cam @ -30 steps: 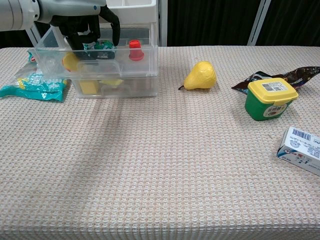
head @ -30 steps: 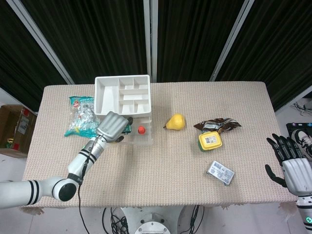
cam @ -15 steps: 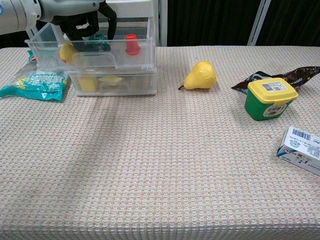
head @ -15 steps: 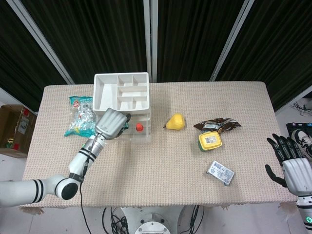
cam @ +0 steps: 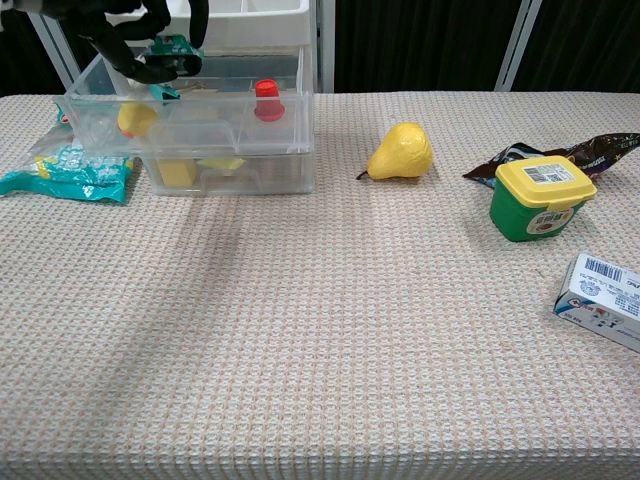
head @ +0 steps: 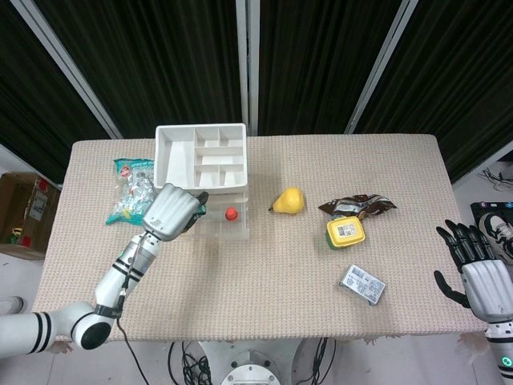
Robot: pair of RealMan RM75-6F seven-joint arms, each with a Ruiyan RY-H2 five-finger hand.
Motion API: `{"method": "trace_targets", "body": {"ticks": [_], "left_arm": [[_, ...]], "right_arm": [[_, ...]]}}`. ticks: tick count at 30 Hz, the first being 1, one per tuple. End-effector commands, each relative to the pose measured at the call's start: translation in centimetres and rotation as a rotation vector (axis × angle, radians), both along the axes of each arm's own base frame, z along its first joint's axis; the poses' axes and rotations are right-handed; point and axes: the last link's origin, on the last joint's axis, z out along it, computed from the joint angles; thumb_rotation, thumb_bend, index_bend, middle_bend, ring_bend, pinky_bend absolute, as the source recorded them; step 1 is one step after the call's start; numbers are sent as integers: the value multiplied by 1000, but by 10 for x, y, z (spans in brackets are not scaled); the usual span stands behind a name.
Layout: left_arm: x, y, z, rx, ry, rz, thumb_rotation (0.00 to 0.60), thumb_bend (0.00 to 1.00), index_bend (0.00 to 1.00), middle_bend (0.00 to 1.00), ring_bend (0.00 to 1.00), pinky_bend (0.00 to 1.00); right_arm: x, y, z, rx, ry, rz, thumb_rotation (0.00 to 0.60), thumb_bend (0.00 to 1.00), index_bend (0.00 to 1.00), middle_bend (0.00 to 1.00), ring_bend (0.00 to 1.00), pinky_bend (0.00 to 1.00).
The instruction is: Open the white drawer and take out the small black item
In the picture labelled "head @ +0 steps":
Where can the beige waffle tablecloth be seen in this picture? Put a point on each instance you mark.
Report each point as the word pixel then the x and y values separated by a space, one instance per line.
pixel 240 280

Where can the brown cardboard box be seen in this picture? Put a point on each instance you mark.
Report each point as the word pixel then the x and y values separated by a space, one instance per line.
pixel 24 212

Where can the black curtain panel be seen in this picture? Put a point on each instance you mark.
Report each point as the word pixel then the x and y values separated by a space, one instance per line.
pixel 32 100
pixel 461 72
pixel 160 60
pixel 320 60

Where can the brown snack wrapper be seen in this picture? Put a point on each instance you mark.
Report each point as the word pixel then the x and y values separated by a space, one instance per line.
pixel 376 206

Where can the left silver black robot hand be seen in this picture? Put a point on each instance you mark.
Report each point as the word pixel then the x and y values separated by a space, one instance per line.
pixel 170 212

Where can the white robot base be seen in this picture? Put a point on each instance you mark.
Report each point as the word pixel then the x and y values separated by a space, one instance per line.
pixel 248 373

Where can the white blue carton box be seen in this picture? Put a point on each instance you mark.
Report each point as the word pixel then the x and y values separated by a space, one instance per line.
pixel 362 284

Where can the black white sneaker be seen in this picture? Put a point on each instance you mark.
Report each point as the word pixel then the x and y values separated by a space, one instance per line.
pixel 497 232

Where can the clear plastic drawer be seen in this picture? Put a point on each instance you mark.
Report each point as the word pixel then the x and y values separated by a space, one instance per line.
pixel 236 230

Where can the white compartment tray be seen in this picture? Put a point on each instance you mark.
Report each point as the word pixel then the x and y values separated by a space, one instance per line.
pixel 176 160

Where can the teal snack bag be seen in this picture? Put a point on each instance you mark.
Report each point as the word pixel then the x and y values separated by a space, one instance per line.
pixel 128 200

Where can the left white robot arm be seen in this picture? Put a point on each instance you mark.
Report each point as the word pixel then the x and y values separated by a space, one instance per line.
pixel 120 276

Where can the white grey shoe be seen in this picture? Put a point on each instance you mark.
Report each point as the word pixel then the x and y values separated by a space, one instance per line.
pixel 10 305

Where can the green tub yellow lid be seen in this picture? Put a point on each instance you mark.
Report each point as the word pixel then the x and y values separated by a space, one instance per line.
pixel 344 232

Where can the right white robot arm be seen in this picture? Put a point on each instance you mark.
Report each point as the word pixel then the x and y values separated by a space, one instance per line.
pixel 503 353

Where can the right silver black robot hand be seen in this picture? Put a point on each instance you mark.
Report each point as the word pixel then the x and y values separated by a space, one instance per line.
pixel 487 284

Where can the yellow pear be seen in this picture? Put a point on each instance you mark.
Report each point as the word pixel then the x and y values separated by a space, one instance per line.
pixel 290 202

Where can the white metal partition post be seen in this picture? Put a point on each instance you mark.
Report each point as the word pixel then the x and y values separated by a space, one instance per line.
pixel 248 68
pixel 380 68
pixel 68 72

